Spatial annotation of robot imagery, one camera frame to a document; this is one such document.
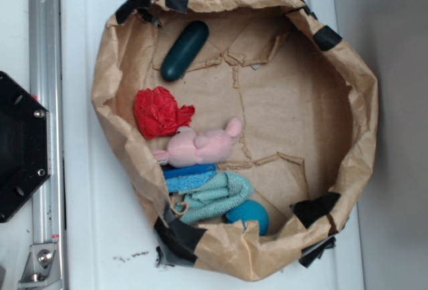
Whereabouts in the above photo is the pink plush pig toy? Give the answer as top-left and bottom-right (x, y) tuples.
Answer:
(152, 117), (243, 168)

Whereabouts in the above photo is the red crumpled paper ball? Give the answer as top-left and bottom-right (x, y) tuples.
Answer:
(134, 86), (195, 139)

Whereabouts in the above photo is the blue sponge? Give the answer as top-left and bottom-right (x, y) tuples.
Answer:
(163, 164), (217, 192)

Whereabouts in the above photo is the light green knitted cloth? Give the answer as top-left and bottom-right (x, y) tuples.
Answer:
(174, 171), (254, 225)

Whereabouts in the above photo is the teal ball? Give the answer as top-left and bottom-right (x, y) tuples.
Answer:
(225, 200), (270, 236)

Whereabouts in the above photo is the brown paper bag bin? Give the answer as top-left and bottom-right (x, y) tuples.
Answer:
(92, 0), (379, 281)

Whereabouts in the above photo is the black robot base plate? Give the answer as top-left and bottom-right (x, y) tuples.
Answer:
(1, 72), (50, 223)

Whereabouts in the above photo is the aluminium extrusion rail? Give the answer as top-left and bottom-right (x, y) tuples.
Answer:
(27, 0), (66, 247)

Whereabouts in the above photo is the metal corner bracket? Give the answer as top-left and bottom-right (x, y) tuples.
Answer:
(17, 243), (63, 289)

